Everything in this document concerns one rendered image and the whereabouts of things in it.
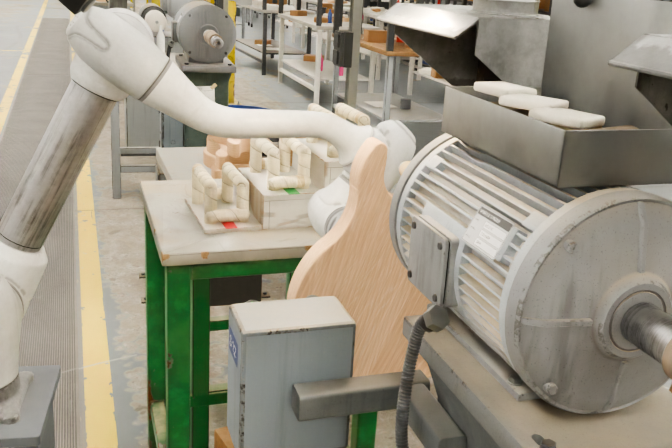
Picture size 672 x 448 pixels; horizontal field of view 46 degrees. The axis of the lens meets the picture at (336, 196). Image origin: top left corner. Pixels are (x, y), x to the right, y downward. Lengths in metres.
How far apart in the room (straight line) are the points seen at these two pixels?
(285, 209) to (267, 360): 0.96
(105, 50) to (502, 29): 0.74
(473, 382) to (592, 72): 0.41
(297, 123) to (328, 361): 0.63
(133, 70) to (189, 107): 0.13
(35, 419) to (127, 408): 1.36
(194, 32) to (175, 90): 2.04
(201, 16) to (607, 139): 2.85
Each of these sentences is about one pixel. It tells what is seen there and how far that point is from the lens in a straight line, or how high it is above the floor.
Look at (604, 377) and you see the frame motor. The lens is 0.91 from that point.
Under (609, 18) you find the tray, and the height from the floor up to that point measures 1.54.
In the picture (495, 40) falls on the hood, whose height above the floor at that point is 1.50.
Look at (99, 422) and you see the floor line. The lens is 2.98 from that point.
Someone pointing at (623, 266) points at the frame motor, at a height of 1.31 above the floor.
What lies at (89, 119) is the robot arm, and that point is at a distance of 1.71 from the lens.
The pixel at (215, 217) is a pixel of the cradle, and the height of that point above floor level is 0.96.
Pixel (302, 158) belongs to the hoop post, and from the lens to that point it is 2.01.
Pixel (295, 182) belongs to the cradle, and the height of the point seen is 1.04.
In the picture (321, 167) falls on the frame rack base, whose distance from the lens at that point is 2.02.
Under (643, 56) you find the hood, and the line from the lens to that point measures 0.78.
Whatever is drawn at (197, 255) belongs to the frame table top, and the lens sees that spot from 1.85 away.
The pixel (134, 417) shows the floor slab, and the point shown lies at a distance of 2.99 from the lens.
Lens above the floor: 1.59
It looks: 17 degrees down
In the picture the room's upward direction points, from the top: 3 degrees clockwise
